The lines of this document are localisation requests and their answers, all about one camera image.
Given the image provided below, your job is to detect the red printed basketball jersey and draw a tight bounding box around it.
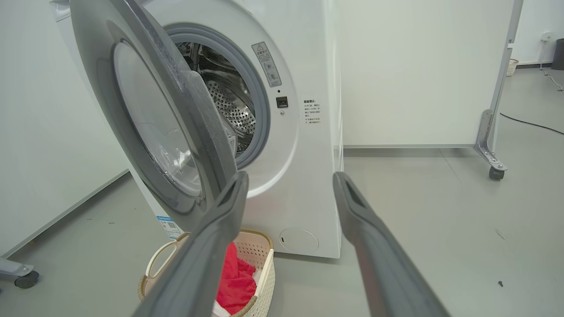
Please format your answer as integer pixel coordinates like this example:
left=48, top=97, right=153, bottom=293
left=215, top=242, right=257, bottom=315

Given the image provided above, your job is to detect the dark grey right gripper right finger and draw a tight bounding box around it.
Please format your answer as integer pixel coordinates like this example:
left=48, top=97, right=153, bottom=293
left=333, top=172, right=450, bottom=317

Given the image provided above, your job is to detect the grey warning sticker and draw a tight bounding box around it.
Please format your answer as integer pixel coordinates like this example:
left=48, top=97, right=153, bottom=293
left=252, top=42, right=282, bottom=88

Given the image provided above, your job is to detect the blue energy label sticker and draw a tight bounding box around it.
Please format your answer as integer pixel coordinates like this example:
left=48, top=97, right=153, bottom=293
left=155, top=215, right=183, bottom=239

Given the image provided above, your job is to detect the grey washing machine door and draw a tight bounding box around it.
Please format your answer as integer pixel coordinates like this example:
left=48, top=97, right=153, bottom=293
left=70, top=0, right=238, bottom=233

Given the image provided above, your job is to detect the dark grey trash bin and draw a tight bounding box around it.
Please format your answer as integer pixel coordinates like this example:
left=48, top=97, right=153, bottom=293
left=551, top=38, right=564, bottom=71

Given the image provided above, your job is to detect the white front-load washing machine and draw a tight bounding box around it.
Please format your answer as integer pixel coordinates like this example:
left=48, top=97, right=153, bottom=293
left=51, top=0, right=344, bottom=259

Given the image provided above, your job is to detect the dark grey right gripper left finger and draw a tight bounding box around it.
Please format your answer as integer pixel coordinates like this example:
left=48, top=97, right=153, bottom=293
left=132, top=171, right=250, bottom=317

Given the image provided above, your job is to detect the black floor cable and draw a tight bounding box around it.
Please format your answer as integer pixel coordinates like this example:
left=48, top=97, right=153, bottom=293
left=500, top=113, right=564, bottom=135

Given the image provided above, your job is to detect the round white filter cover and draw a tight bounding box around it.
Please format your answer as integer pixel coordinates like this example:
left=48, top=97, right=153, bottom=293
left=279, top=228, right=319, bottom=254

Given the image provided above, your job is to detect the grey wall socket cable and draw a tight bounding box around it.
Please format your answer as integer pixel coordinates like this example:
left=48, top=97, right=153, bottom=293
left=540, top=40, right=564, bottom=93

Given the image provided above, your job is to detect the white partition with metal leg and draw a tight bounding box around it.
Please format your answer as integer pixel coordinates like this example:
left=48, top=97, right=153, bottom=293
left=0, top=0, right=129, bottom=279
left=337, top=0, right=524, bottom=168

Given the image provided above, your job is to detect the cream basket with brown rim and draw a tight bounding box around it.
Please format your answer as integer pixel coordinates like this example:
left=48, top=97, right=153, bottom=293
left=137, top=229, right=276, bottom=317

